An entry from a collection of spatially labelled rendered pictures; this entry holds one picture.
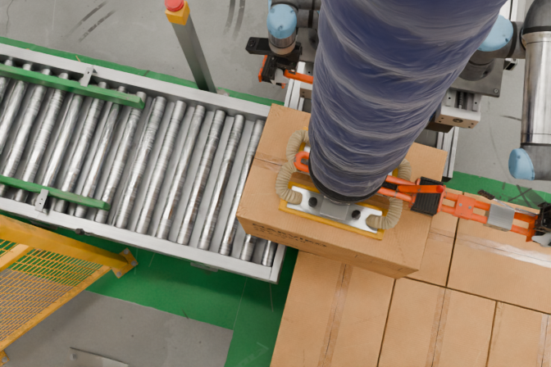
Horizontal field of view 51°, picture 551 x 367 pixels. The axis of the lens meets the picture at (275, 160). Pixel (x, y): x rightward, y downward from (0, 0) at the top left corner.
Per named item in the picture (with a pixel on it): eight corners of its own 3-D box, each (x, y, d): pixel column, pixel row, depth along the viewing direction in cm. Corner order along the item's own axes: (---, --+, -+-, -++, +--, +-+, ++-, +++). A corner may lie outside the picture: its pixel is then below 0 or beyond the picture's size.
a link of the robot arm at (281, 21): (298, 1, 148) (295, 31, 146) (298, 22, 159) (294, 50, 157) (268, -2, 148) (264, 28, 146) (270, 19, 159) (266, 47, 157)
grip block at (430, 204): (407, 210, 172) (411, 206, 166) (414, 179, 174) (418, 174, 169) (434, 218, 171) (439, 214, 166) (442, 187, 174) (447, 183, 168)
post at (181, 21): (204, 107, 307) (164, 12, 210) (208, 96, 309) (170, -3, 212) (216, 110, 306) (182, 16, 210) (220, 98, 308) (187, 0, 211)
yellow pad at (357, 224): (277, 210, 183) (277, 207, 179) (286, 180, 186) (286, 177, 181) (381, 241, 180) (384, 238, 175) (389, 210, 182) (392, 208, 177)
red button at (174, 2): (164, 12, 210) (161, 7, 207) (169, -4, 212) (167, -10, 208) (182, 16, 210) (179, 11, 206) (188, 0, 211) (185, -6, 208)
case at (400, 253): (245, 233, 222) (234, 215, 183) (275, 138, 232) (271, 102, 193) (397, 279, 215) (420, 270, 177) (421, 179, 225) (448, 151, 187)
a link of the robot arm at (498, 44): (461, 30, 190) (473, 9, 177) (502, 32, 190) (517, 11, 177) (462, 63, 187) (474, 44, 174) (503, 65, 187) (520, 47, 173)
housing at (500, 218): (481, 226, 170) (486, 224, 166) (486, 205, 172) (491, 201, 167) (505, 233, 169) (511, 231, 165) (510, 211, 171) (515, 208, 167)
